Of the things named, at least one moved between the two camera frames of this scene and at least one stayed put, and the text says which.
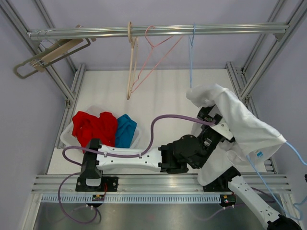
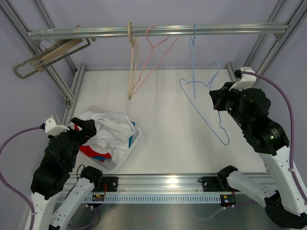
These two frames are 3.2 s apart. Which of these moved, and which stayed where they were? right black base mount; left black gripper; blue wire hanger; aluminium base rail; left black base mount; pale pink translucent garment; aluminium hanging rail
Moved: left black gripper; blue wire hanger; pale pink translucent garment
Stayed: left black base mount; right black base mount; aluminium hanging rail; aluminium base rail
